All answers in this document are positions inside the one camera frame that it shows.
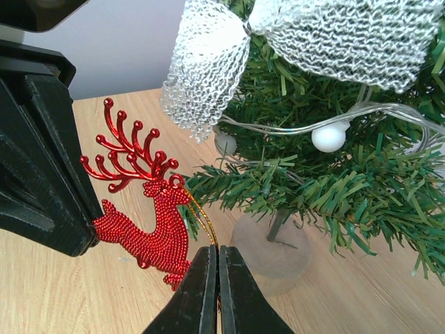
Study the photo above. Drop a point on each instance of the small green christmas tree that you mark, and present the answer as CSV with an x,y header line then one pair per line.
x,y
376,185

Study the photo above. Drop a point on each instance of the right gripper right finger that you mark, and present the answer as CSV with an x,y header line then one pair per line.
x,y
243,307

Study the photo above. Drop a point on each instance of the fairy light string white beads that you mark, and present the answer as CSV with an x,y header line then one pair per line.
x,y
330,134

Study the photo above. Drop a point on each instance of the red beaded ornament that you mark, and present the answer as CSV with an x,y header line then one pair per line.
x,y
143,197

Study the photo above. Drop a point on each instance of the white mesh bow ornament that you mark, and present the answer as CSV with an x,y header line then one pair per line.
x,y
376,43

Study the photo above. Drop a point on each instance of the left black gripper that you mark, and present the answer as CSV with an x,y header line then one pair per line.
x,y
46,195

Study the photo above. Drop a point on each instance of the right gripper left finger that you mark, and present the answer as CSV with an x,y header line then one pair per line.
x,y
192,308

